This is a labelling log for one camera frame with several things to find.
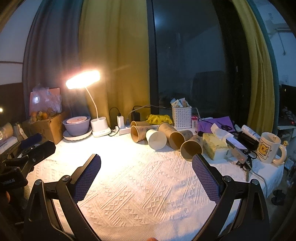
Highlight white plate under bowl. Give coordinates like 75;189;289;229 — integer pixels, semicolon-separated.
63;127;92;142

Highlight purple cloth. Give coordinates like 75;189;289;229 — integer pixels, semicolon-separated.
197;116;235;134

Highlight yellow tissue pack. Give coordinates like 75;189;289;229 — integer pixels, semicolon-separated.
202;123;234;161

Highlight brown paper cup rear left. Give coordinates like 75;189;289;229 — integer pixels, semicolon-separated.
130;120;150;126

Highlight white desk lamp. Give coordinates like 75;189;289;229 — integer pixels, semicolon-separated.
65;69;112;138

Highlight white power strip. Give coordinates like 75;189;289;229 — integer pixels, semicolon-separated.
115;126;130;136

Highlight white tube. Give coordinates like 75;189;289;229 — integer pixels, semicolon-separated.
241;125;260;142

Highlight white paper cup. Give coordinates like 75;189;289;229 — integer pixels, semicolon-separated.
145;130;167;150

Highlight black power adapter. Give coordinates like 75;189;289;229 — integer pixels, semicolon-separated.
131;111;140;121

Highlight brown paper cup far right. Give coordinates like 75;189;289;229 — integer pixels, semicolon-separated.
180;135;203;161

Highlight yellow curtain right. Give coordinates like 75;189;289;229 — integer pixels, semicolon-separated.
233;1;275;133

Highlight yellow curtain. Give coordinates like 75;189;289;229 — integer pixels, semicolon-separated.
79;1;150;126
233;1;275;133

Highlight brown paper cup right middle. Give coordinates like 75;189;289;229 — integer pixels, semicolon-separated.
180;130;193;141

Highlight plastic bag of oranges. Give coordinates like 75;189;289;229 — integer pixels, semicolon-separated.
29;85;62;124

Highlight yellow curtain left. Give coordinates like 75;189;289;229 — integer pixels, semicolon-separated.
79;1;150;126

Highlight cardboard box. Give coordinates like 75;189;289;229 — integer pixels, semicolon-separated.
22;111;69;144

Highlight white bear mug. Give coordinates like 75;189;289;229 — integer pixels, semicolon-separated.
256;132;287;166

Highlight black monitor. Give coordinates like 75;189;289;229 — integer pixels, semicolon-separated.
280;84;296;113

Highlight brown paper cup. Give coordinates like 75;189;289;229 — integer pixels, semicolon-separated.
130;120;150;126
130;126;156;143
180;135;203;161
180;130;193;141
158;123;185;151

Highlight brown paper cup front left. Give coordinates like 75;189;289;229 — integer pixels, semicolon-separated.
130;126;156;143

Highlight white charger plug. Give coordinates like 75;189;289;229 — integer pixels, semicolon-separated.
116;115;125;129

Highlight white lattice basket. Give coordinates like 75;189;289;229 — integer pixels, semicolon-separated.
172;106;192;129

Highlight purple bowl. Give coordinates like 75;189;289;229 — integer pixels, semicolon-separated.
63;116;90;136

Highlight grey curtain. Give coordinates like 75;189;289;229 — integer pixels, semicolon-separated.
22;1;90;116

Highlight pink inner bowl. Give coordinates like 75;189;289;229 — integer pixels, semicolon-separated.
66;116;87;124

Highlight white textured tablecloth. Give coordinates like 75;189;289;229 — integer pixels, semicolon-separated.
26;131;285;241

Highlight yellow snack bag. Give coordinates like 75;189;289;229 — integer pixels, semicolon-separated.
146;114;173;125

